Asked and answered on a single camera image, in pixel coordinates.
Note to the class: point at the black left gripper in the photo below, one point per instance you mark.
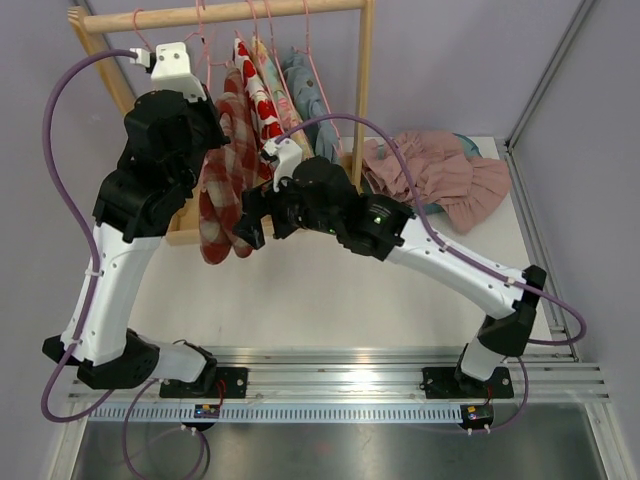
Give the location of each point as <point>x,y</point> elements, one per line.
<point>208,110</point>

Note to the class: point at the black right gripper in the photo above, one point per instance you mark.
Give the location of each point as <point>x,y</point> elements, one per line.
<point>261,202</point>

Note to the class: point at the red plaid wool skirt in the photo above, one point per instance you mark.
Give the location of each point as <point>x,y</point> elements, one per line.
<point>226,173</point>

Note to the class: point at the red heart print skirt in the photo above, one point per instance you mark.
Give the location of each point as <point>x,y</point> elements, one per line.
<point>262,108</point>

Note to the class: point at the pastel floral skirt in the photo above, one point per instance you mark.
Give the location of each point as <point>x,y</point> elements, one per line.
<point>285,111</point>

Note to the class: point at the blue denim skirt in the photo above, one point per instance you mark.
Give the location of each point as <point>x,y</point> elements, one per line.
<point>309,103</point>

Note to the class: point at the pink ruffled skirt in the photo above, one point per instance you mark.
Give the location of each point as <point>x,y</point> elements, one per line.
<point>491,183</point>

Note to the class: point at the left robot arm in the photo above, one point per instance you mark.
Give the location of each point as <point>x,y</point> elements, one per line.
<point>168,136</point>

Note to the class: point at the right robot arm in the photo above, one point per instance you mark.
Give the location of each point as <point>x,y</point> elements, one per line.
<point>318,196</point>

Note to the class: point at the wooden clothes rack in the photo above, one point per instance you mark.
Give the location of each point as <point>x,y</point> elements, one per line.
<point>90,30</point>

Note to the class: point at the teal plastic basin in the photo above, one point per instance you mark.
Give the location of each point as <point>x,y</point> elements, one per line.
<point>467,142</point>

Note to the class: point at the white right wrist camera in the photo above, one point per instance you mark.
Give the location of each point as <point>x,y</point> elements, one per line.
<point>284,157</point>

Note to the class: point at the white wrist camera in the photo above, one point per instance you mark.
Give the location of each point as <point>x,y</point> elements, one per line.
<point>170,69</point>
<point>284,157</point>

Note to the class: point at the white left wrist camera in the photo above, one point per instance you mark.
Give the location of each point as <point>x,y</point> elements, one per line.
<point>170,69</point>

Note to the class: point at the aluminium mounting rail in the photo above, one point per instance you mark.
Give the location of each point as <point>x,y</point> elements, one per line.
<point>393,375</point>

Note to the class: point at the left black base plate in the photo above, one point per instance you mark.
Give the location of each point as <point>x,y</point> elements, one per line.
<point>228,383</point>

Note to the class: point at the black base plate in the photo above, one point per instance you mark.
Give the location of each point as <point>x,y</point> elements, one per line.
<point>446,382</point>
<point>228,383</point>

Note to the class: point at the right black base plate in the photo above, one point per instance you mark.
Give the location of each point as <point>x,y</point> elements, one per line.
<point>446,382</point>

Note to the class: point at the slotted cable duct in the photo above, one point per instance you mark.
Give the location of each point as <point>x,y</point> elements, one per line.
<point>289,413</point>

